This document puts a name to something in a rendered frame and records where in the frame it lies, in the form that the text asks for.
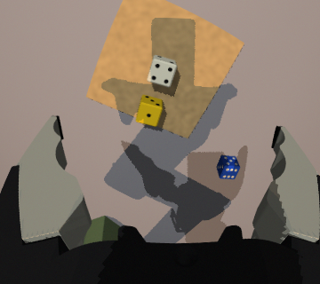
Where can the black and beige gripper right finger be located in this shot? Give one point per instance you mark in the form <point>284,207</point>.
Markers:
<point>289,213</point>

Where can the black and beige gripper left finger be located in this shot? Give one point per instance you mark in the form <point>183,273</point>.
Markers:
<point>43,213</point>

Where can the tan mat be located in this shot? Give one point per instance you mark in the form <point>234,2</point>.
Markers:
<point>204,53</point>

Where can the blue die with white pips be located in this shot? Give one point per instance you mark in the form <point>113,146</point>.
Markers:
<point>228,167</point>

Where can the grey die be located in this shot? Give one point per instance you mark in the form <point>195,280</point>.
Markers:
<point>162,71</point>

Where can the yellow die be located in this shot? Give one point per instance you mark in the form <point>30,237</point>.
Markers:
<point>149,111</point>

